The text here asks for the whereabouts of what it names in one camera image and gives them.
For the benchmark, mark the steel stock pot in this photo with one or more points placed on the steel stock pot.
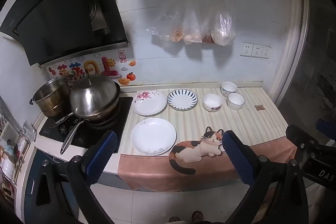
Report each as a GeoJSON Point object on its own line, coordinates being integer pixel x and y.
{"type": "Point", "coordinates": [50, 99]}

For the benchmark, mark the white plate with blue leaves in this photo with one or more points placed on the white plate with blue leaves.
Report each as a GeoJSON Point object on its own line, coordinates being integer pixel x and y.
{"type": "Point", "coordinates": [182, 100]}

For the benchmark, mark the white bowl with dark rim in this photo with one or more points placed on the white bowl with dark rim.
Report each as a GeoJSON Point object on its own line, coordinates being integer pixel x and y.
{"type": "Point", "coordinates": [236, 102]}

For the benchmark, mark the person's right foot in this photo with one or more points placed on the person's right foot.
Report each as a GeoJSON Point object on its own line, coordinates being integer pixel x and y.
{"type": "Point", "coordinates": [197, 217]}

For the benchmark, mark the white bowl with coloured spots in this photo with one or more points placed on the white bowl with coloured spots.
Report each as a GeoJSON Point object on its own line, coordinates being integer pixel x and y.
{"type": "Point", "coordinates": [229, 88]}

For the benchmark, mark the white plate with pink flowers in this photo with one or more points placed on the white plate with pink flowers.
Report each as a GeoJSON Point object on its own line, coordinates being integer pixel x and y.
{"type": "Point", "coordinates": [149, 104]}

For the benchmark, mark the black range hood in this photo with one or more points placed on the black range hood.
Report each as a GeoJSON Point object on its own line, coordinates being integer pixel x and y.
{"type": "Point", "coordinates": [52, 16]}

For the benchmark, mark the white bowl with floral print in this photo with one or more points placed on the white bowl with floral print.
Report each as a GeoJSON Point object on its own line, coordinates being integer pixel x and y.
{"type": "Point", "coordinates": [212, 103]}

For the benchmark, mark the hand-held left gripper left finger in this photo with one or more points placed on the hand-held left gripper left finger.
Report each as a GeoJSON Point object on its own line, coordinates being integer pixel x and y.
{"type": "Point", "coordinates": [101, 154]}

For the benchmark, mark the steel wok lid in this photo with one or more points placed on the steel wok lid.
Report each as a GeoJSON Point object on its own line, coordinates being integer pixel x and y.
{"type": "Point", "coordinates": [92, 95]}

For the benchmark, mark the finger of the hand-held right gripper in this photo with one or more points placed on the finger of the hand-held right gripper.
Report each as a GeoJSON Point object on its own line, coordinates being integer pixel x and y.
{"type": "Point", "coordinates": [326, 128]}
{"type": "Point", "coordinates": [299, 137]}

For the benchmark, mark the colourful wall stickers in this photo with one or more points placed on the colourful wall stickers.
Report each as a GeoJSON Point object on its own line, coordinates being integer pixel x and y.
{"type": "Point", "coordinates": [92, 67]}

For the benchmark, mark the frosted glass door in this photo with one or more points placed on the frosted glass door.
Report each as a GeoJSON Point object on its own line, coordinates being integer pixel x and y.
{"type": "Point", "coordinates": [315, 56]}

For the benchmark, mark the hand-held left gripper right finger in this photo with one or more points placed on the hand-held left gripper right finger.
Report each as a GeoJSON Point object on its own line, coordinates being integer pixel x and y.
{"type": "Point", "coordinates": [236, 158]}

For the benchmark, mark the white wall socket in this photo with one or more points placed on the white wall socket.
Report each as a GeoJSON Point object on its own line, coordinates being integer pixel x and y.
{"type": "Point", "coordinates": [247, 49]}
{"type": "Point", "coordinates": [257, 51]}
{"type": "Point", "coordinates": [266, 52]}

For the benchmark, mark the clear plastic bag with food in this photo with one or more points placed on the clear plastic bag with food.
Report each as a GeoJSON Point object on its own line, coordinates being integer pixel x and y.
{"type": "Point", "coordinates": [170, 24]}
{"type": "Point", "coordinates": [222, 29]}
{"type": "Point", "coordinates": [191, 29]}
{"type": "Point", "coordinates": [207, 36]}

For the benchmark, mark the blue base cabinet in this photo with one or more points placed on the blue base cabinet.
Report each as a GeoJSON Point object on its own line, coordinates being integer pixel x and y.
{"type": "Point", "coordinates": [36, 155]}

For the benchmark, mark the striped cat print mat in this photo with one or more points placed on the striped cat print mat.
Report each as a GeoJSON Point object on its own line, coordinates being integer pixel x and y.
{"type": "Point", "coordinates": [194, 121]}

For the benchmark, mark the black glass gas stove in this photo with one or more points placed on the black glass gas stove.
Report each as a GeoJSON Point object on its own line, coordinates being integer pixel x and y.
{"type": "Point", "coordinates": [124, 108]}

